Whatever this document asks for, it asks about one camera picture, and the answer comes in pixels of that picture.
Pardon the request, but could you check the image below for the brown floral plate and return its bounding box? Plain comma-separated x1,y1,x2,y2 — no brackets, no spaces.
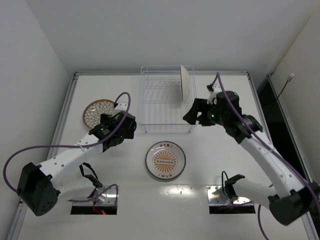
180,64,190,102
82,99,114,129

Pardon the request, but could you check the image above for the grey rimmed sunburst plate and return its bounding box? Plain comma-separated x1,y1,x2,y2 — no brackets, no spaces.
144,141,187,182

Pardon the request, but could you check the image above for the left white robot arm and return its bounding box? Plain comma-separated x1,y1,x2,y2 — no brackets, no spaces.
17,111,137,216

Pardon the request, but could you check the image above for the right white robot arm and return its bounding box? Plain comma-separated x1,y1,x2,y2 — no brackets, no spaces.
183,91,320,226

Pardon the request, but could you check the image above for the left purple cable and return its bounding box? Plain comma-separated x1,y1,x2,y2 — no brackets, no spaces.
2,91,132,203

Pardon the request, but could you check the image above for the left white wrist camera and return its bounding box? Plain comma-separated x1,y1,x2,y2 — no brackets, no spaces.
112,102,128,116

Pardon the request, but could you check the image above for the white wire dish rack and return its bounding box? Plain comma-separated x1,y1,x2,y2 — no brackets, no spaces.
137,65,197,135

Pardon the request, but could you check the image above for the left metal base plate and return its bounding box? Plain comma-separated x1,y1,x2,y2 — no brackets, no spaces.
72,184,119,207

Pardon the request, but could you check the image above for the metal base plate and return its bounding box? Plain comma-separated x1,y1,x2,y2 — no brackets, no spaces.
206,185,254,207
72,184,119,207

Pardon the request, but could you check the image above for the black wall cable white plug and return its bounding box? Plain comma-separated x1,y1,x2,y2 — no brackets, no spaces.
275,73,295,101

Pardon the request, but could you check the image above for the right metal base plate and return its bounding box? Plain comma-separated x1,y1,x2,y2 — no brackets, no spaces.
206,185,254,207

